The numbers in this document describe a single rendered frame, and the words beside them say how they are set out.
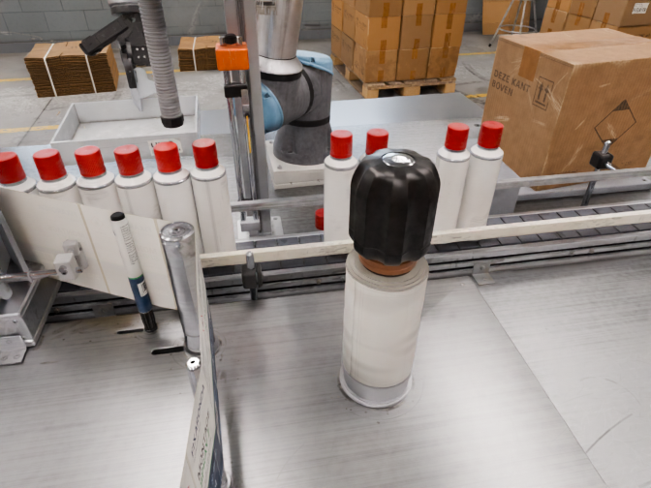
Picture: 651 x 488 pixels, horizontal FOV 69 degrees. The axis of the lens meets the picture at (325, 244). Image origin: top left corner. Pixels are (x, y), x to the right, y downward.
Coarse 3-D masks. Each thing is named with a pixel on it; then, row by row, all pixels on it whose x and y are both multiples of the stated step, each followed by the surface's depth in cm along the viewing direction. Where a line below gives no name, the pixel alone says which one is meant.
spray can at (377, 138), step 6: (372, 132) 70; (378, 132) 70; (384, 132) 70; (366, 138) 70; (372, 138) 69; (378, 138) 69; (384, 138) 69; (366, 144) 71; (372, 144) 70; (378, 144) 69; (384, 144) 70; (366, 150) 71; (372, 150) 70; (360, 156) 73
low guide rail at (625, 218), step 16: (512, 224) 81; (528, 224) 81; (544, 224) 81; (560, 224) 82; (576, 224) 82; (592, 224) 83; (608, 224) 84; (624, 224) 84; (352, 240) 77; (432, 240) 79; (448, 240) 79; (464, 240) 80; (208, 256) 73; (224, 256) 73; (240, 256) 74; (256, 256) 74; (272, 256) 75; (288, 256) 75; (304, 256) 76
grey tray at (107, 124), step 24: (192, 96) 108; (72, 120) 102; (96, 120) 107; (120, 120) 108; (144, 120) 108; (192, 120) 109; (72, 144) 90; (96, 144) 91; (120, 144) 92; (144, 144) 93
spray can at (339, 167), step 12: (336, 132) 70; (348, 132) 70; (336, 144) 69; (348, 144) 69; (336, 156) 70; (348, 156) 70; (336, 168) 70; (348, 168) 70; (336, 180) 71; (348, 180) 71; (336, 192) 72; (348, 192) 73; (324, 204) 77; (336, 204) 74; (348, 204) 74; (324, 216) 78; (336, 216) 75; (348, 216) 75; (324, 228) 79; (336, 228) 76; (348, 228) 77; (324, 240) 80; (336, 240) 78
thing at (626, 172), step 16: (544, 176) 85; (560, 176) 85; (576, 176) 85; (592, 176) 86; (608, 176) 87; (624, 176) 87; (640, 176) 88; (240, 208) 77; (256, 208) 78; (272, 208) 78
